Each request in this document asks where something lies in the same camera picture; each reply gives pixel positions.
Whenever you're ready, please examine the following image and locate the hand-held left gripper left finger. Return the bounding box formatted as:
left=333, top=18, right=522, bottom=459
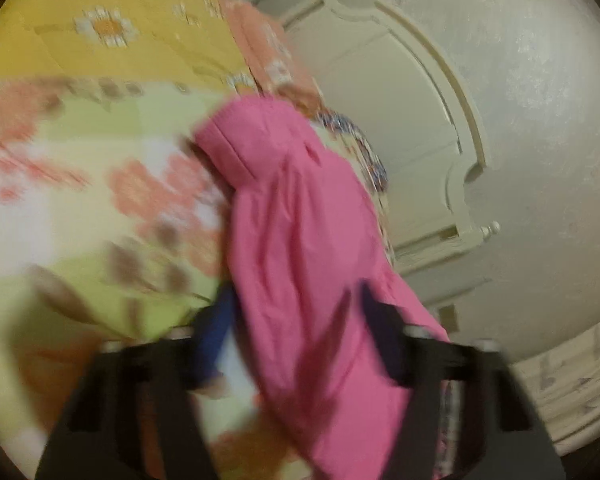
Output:
left=35, top=287, right=238, bottom=480

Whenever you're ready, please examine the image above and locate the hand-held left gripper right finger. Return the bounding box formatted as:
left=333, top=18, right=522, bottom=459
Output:
left=360, top=280, right=566, bottom=480

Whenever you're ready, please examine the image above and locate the pink jacket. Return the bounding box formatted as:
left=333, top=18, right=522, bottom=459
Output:
left=192, top=95, right=453, bottom=480

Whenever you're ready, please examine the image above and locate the multicolour patterned pillow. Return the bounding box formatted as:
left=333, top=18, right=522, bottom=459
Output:
left=314, top=109, right=397, bottom=263

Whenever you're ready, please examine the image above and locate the floral bed sheet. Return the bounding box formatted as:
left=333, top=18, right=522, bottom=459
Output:
left=0, top=76, right=301, bottom=480

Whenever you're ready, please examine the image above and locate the cream wooden headboard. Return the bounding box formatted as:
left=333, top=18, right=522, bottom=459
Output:
left=252, top=0, right=502, bottom=281

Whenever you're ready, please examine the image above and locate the yellow floral quilt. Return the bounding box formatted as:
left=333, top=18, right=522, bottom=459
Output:
left=0, top=0, right=326, bottom=116

